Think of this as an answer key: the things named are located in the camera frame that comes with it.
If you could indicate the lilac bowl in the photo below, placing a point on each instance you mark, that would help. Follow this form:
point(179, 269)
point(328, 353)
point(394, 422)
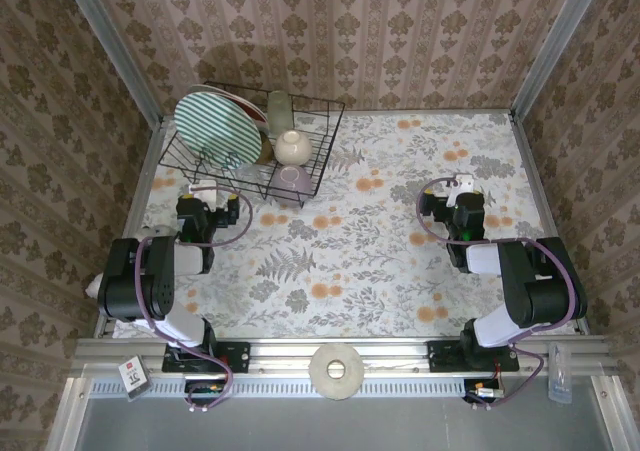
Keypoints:
point(290, 186)

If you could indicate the brown cup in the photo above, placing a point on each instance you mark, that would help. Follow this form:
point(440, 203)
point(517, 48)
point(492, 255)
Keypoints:
point(266, 151)

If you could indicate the cream ribbed bowl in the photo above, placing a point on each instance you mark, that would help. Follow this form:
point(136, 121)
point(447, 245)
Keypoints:
point(293, 147)

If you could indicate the green striped plate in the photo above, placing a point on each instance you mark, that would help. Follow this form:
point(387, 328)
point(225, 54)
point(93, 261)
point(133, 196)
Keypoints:
point(215, 126)

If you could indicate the red-backed pastel plate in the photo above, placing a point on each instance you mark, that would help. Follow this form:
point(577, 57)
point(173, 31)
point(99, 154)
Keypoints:
point(256, 111)

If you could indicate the frosted glass tumbler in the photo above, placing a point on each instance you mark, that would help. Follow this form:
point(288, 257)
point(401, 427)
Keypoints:
point(278, 113)

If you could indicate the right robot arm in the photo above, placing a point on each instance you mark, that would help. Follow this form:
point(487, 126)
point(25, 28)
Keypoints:
point(540, 291)

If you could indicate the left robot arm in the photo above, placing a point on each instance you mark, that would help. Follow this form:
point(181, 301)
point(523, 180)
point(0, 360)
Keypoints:
point(135, 281)

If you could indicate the floral table cloth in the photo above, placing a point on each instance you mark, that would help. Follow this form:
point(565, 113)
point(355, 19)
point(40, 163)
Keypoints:
point(350, 281)

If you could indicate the white grey plush toy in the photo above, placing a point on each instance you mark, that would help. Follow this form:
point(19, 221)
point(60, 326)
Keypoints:
point(96, 287)

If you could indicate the white label card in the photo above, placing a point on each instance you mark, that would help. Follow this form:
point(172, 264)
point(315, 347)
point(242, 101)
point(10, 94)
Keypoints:
point(134, 378)

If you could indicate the black connector box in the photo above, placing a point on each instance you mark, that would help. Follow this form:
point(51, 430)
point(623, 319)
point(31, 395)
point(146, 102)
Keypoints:
point(480, 396)
point(200, 393)

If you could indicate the clear plastic pouch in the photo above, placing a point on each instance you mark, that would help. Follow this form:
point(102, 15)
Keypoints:
point(560, 376)

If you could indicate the grey tape roll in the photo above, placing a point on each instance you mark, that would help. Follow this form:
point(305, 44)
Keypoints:
point(336, 371)

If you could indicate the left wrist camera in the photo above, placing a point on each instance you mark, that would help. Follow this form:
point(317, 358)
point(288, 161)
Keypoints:
point(202, 191)

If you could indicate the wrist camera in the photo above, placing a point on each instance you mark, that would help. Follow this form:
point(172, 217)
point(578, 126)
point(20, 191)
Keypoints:
point(462, 183)
point(202, 191)

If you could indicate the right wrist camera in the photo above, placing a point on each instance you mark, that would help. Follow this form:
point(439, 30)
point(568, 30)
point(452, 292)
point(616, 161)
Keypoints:
point(462, 183)

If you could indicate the aluminium table edge rail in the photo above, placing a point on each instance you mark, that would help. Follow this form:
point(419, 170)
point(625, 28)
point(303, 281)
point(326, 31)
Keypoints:
point(144, 181)
point(475, 111)
point(534, 181)

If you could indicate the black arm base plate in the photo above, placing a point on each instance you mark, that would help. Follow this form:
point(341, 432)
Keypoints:
point(240, 356)
point(440, 356)

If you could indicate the aluminium extrusion mounting rail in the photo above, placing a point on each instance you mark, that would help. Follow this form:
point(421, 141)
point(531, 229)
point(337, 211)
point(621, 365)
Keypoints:
point(280, 356)

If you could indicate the aluminium frame post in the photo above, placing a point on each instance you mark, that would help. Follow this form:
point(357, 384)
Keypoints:
point(115, 46)
point(552, 46)

